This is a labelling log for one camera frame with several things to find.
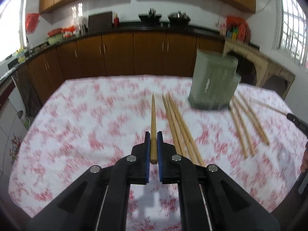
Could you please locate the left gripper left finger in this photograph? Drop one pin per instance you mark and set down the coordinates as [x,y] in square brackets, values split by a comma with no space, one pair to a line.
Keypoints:
[98,199]

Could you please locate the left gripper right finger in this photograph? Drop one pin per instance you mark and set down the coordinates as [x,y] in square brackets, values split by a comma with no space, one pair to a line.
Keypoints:
[209,198]

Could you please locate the wooden chopstick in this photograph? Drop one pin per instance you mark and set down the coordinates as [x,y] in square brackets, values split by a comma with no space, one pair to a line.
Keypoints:
[268,106]
[241,120]
[153,147]
[237,126]
[175,131]
[183,141]
[191,146]
[246,107]

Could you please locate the brown lower kitchen cabinets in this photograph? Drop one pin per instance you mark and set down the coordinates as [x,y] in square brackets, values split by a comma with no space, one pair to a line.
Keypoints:
[113,54]

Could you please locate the person right hand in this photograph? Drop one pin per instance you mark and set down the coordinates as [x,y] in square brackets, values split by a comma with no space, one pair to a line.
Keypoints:
[304,165]

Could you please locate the beige side table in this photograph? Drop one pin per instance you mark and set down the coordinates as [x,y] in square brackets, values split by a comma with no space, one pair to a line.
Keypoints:
[266,68]

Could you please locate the floral white tablecloth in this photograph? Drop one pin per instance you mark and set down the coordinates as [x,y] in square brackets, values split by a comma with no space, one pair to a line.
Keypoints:
[97,121]

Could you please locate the window with grille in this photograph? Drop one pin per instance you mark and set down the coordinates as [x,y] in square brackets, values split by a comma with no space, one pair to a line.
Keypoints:
[292,31]

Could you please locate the green perforated utensil holder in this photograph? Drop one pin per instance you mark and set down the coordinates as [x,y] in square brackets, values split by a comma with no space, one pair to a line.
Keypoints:
[214,81]

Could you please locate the white floral appliance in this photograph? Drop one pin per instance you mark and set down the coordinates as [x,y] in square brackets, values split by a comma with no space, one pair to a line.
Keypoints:
[13,130]

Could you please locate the condiment bottles and red bag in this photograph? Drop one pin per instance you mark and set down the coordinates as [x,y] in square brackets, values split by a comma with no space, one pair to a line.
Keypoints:
[236,28]

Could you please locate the black wok with lid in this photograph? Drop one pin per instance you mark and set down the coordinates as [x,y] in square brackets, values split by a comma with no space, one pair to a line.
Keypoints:
[179,19]

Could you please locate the yellow detergent bottle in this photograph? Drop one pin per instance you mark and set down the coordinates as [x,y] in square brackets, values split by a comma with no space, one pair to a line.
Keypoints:
[20,54]

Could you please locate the red and green basins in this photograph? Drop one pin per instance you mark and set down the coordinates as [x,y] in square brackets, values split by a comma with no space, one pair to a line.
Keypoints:
[55,36]

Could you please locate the dark cutting board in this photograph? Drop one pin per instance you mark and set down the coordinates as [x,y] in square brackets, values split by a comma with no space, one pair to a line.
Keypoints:
[98,22]

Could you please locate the red bottle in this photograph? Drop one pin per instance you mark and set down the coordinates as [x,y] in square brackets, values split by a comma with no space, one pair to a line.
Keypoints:
[116,20]

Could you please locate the black wok left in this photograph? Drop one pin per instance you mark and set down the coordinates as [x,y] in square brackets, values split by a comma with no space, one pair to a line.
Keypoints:
[152,19]

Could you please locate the red plastic bag hanging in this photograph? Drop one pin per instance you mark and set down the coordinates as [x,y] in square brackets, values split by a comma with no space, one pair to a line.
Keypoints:
[32,20]

